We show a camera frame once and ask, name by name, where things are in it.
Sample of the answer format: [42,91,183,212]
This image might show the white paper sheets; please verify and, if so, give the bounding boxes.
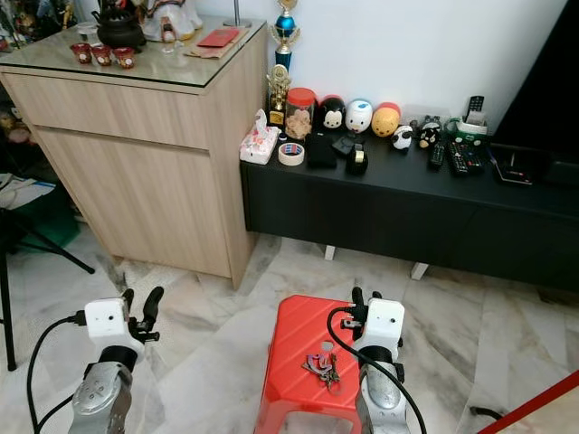
[0,174,58,211]

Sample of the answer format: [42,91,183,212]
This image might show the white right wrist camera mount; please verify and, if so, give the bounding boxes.
[362,299,406,364]

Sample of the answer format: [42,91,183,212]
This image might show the tall blue gold trophy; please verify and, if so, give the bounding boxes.
[272,0,302,71]

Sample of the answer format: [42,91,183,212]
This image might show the small black cartoon figure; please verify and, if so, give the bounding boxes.
[417,115,443,150]

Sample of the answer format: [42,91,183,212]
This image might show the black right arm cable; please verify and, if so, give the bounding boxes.
[327,306,429,434]

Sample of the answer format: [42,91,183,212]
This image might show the white patterned tissue box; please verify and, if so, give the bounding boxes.
[240,108,281,166]

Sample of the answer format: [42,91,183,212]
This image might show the flat red packet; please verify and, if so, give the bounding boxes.
[197,27,242,50]

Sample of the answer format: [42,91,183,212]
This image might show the small gold trophy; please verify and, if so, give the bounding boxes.
[266,63,292,126]

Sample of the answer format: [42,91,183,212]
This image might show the small white panda figure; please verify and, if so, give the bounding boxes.
[392,124,415,151]

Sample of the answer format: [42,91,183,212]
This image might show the white robed figurine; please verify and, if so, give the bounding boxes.
[142,0,203,43]

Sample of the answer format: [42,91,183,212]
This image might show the green box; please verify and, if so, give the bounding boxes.
[14,184,81,254]

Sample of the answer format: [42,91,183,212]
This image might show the yellow bear plush toy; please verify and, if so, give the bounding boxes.
[371,101,403,138]

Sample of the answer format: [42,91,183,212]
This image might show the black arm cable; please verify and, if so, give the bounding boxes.
[327,306,429,434]
[25,312,88,434]

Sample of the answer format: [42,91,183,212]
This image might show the black tape dispenser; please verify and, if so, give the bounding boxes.
[346,142,370,176]

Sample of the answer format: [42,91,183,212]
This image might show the white tape roll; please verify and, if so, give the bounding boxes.
[278,141,307,167]

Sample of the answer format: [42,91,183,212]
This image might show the black iron teapot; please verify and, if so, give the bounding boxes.
[94,5,147,52]

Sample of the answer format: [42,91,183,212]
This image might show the black television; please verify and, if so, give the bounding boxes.
[493,0,579,156]

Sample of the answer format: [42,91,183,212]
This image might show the wide black remote control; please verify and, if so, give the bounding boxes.
[448,141,489,175]

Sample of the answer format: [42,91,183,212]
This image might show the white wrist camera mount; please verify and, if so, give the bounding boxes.
[84,297,142,360]
[362,299,406,364]

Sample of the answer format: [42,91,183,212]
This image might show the black wallet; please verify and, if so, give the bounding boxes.
[305,132,339,170]

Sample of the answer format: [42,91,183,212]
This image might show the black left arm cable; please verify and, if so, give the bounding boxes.
[25,312,88,434]

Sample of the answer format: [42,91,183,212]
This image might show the black floor cable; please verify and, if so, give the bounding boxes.
[469,406,506,423]

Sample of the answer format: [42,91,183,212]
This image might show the black low tv console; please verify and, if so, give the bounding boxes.
[239,134,579,294]

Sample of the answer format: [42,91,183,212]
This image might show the black mouse plush toy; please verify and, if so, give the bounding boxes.
[317,94,347,134]

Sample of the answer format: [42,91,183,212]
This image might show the white round plush toy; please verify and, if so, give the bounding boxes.
[345,98,375,135]

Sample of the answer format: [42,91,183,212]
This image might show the black tripod stand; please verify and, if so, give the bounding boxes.
[0,145,97,373]

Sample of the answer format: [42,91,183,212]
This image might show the slim black remote control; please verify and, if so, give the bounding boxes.
[428,141,447,171]

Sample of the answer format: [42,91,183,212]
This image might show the clear jar red lid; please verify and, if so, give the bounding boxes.
[284,87,318,143]

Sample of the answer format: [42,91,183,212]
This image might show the red plastic stool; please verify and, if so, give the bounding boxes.
[254,294,383,434]

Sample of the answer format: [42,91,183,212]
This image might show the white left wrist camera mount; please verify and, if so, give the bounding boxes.
[84,297,142,360]

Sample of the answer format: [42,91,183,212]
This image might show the light wooden cabinet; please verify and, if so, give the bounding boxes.
[0,22,269,289]

